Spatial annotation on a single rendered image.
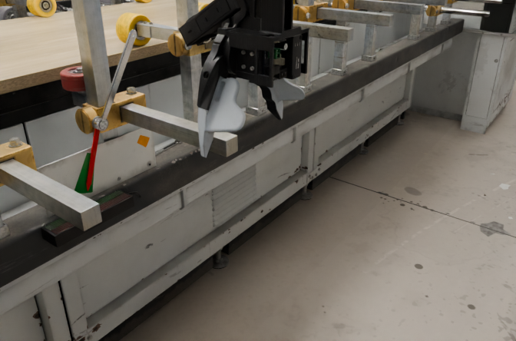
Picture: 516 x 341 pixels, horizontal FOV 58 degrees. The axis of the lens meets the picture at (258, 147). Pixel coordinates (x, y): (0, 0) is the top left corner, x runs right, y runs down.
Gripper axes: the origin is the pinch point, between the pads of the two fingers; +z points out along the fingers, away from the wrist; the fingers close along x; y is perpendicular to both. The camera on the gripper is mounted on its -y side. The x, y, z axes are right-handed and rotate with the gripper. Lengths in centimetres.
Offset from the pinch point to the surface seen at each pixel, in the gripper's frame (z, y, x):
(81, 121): 9.4, -42.4, 3.8
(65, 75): 3, -53, 8
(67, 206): 10.7, -19.3, -14.1
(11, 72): 4, -66, 4
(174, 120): 7.7, -25.5, 12.1
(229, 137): 7.8, -12.5, 12.3
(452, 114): 90, -41, 277
